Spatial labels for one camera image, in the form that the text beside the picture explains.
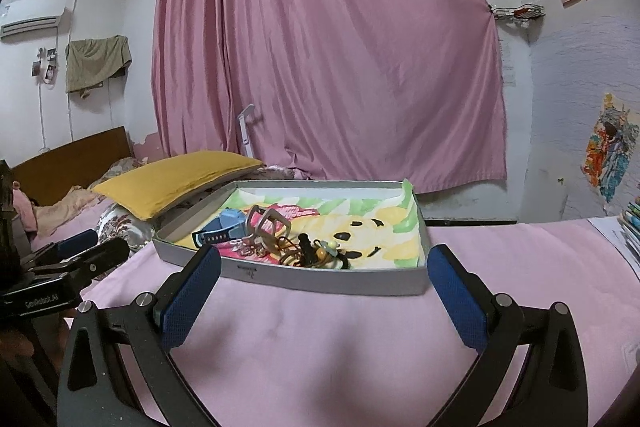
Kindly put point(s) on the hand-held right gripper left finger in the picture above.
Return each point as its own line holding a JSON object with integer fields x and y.
{"x": 192, "y": 297}

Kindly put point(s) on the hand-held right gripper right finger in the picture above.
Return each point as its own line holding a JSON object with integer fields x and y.
{"x": 457, "y": 297}

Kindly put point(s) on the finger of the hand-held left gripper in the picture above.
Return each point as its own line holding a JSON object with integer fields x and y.
{"x": 75, "y": 241}
{"x": 105, "y": 253}

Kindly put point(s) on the blue smartwatch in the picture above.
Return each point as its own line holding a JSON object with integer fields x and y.
{"x": 230, "y": 219}

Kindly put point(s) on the beige hair claw clip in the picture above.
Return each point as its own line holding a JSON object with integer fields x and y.
{"x": 274, "y": 210}

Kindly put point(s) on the black and white braided band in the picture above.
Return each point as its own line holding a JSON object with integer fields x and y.
{"x": 306, "y": 243}

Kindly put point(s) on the grey shallow box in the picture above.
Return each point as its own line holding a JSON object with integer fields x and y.
{"x": 325, "y": 279}

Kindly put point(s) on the pale blue hair clip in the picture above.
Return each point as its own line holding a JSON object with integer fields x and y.
{"x": 328, "y": 249}

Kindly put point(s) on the floral quilt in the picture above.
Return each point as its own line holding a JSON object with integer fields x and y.
{"x": 125, "y": 227}

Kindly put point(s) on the beige cloth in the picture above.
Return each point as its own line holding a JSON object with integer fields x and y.
{"x": 65, "y": 204}

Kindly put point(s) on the pink clothing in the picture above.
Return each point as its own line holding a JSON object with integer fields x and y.
{"x": 24, "y": 207}

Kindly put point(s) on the wooden headboard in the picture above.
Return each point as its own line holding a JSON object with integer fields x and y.
{"x": 75, "y": 157}

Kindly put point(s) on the cartoon printed towel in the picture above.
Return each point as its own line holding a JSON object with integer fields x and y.
{"x": 385, "y": 234}

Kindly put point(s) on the yellow pillow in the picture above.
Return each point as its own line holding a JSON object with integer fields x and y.
{"x": 175, "y": 177}

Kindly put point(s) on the pink bed sheet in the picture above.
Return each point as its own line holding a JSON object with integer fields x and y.
{"x": 325, "y": 347}

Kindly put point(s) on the olive hanging cloth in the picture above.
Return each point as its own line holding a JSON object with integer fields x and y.
{"x": 97, "y": 62}

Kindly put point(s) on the stack of books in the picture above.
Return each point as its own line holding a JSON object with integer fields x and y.
{"x": 631, "y": 227}

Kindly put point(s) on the white air conditioner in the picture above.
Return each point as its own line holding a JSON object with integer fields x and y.
{"x": 32, "y": 14}

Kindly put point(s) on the pink curtain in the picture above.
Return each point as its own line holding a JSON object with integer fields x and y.
{"x": 325, "y": 47}

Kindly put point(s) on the wall socket with charger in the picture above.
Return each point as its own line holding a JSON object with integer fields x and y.
{"x": 46, "y": 64}

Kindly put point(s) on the colourful wall poster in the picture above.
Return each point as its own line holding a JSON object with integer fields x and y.
{"x": 607, "y": 147}

